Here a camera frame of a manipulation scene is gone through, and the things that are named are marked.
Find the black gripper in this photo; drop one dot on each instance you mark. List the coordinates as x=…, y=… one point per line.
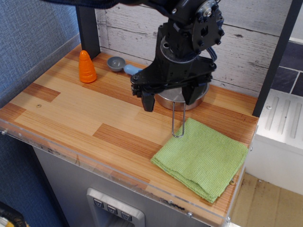
x=163, y=74

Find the steel pot with wire handle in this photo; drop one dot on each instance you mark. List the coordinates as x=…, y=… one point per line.
x=173, y=99

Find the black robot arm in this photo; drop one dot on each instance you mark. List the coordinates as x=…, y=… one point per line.
x=184, y=55

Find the green folded cloth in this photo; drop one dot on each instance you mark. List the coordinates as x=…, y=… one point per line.
x=203, y=159

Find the grey and blue toy scoop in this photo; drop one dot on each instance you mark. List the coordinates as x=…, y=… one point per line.
x=117, y=64

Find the orange plastic toy carrot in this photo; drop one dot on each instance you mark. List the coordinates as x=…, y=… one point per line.
x=87, y=72

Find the clear acrylic front edge guard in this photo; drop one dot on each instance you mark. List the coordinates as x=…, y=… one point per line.
x=94, y=163

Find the white ribbed appliance top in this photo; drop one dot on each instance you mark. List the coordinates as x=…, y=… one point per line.
x=281, y=119

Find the silver dispenser button panel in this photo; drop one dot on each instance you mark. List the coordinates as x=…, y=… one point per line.
x=110, y=212

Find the silver toy cabinet front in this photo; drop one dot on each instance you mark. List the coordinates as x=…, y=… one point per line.
x=78, y=189

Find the yellow and black object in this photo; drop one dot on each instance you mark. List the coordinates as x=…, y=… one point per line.
x=10, y=217

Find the dark left shelf post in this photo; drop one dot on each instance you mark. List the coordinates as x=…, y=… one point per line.
x=88, y=30

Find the dark shelf post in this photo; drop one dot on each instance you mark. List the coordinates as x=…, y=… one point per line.
x=287, y=29
x=88, y=30

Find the dark right shelf post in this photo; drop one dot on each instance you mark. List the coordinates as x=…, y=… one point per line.
x=287, y=29

